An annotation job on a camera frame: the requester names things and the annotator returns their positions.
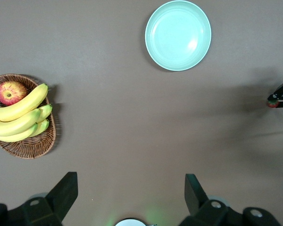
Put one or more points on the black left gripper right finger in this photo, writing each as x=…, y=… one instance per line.
x=195, y=197

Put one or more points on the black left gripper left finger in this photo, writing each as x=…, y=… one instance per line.
x=61, y=195

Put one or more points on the red strawberry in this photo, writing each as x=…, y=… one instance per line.
x=273, y=104

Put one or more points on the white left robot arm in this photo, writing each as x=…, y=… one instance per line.
x=130, y=223

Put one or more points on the pale green round plate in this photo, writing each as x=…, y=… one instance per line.
x=178, y=35

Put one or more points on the brown wicker basket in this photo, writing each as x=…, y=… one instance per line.
x=33, y=148

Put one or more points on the small greenish yellow banana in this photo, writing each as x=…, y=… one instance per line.
x=43, y=127
x=46, y=111

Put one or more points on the brown table cover cloth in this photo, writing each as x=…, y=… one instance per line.
x=132, y=117

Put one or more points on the red yellow apple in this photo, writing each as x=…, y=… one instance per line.
x=10, y=93

